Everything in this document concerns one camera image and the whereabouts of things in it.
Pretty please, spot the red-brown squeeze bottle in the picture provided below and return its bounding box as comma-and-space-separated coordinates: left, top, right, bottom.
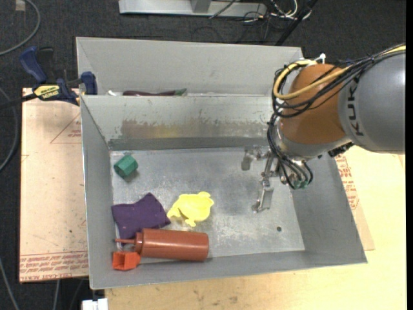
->
115, 227, 210, 262

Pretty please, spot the orange small block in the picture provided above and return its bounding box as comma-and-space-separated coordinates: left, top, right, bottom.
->
112, 251, 142, 272

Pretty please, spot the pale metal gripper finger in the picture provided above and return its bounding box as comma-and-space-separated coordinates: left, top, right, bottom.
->
251, 176, 276, 214
241, 149, 270, 171

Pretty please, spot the purple cloth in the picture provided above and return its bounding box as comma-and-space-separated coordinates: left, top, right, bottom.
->
111, 192, 172, 240

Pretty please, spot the yellow toy animal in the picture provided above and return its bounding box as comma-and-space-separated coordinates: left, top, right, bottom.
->
166, 191, 216, 228

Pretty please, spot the grey metal bin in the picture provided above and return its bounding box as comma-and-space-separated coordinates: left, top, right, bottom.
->
76, 36, 368, 291

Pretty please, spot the green hexagonal block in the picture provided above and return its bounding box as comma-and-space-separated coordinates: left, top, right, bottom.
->
113, 153, 139, 178

